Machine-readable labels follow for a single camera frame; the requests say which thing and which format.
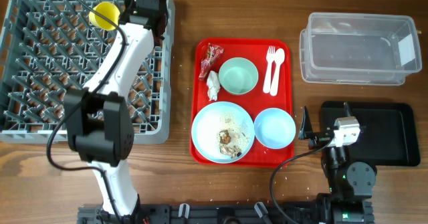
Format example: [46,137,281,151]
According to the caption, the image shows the light blue plastic bowl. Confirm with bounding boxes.
[254,108,296,150]

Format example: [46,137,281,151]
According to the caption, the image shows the yellow plastic cup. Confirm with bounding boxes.
[89,1,120,31]

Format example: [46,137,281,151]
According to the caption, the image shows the red snack wrapper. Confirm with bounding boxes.
[198,43,224,81]

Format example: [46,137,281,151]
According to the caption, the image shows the white plastic fork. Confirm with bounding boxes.
[263,46,276,94]

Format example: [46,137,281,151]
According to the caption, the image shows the green plastic bowl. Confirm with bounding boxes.
[219,58,259,95]

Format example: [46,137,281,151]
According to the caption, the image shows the white tissue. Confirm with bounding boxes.
[207,71,221,101]

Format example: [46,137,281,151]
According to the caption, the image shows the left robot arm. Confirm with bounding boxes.
[64,0,170,223]

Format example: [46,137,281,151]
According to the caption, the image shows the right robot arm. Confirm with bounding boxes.
[298,102,377,224]

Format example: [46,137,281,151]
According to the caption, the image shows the grey plastic dishwasher rack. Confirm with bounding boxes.
[1,0,175,144]

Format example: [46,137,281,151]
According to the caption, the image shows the black plastic tray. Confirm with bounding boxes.
[323,102,421,168]

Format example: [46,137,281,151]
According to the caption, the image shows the clear plastic bin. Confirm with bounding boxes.
[299,12,423,86]

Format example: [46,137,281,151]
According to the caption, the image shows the red plastic serving tray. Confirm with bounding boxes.
[189,37,294,168]

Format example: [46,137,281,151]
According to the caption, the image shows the brown food scraps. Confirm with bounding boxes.
[219,130,241,158]

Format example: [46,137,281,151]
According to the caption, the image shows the white plastic spoon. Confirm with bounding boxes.
[270,48,286,96]

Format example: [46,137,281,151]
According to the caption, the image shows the light blue dinner plate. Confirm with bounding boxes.
[191,102,255,164]

